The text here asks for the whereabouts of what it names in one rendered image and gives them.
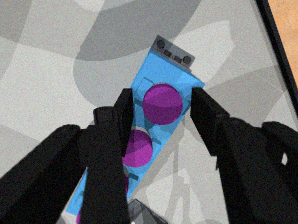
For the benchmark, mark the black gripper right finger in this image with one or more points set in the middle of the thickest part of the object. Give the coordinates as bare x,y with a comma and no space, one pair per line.
251,173

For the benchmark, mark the white key housing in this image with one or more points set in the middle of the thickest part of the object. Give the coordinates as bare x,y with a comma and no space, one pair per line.
141,214

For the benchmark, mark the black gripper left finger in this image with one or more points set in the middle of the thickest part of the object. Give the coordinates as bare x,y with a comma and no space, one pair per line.
37,189

